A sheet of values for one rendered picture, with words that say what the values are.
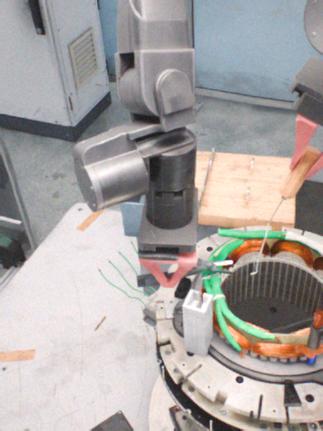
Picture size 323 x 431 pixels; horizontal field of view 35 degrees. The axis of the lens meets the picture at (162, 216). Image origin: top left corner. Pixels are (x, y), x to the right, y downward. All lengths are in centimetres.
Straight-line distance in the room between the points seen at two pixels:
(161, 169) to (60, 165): 243
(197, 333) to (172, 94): 29
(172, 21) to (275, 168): 54
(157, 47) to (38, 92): 256
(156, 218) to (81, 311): 60
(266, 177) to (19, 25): 212
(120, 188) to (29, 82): 257
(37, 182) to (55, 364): 188
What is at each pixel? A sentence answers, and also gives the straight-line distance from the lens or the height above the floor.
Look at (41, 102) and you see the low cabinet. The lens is 308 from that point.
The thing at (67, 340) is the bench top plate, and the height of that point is 78.
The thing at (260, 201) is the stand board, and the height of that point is 107.
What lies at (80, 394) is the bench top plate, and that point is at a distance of 104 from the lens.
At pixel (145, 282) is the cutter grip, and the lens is 65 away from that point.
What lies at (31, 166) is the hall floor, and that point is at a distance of 300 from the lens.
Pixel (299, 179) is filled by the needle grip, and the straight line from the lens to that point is 56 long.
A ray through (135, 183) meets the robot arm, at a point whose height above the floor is 135.
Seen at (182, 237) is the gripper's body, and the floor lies 126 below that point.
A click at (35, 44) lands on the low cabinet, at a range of 290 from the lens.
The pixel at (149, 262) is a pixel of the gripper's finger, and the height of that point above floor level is 123.
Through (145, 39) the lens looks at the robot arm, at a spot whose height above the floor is 147.
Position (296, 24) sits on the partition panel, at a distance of 295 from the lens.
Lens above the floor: 166
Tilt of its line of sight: 41 degrees down
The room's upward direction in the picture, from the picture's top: 5 degrees counter-clockwise
